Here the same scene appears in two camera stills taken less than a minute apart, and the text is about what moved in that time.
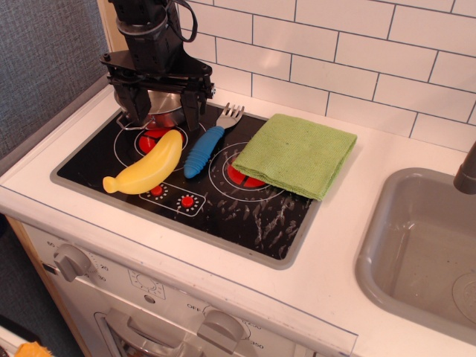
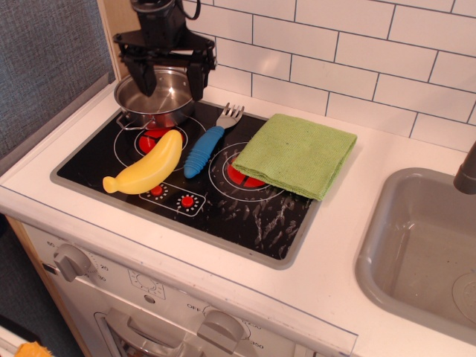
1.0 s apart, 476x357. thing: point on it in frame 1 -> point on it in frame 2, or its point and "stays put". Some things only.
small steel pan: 165,107 stays put
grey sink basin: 416,251 stays put
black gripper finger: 193,102 -> 198,78
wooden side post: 116,40 stays put
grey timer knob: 71,261 stays put
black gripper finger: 135,101 -> 144,74
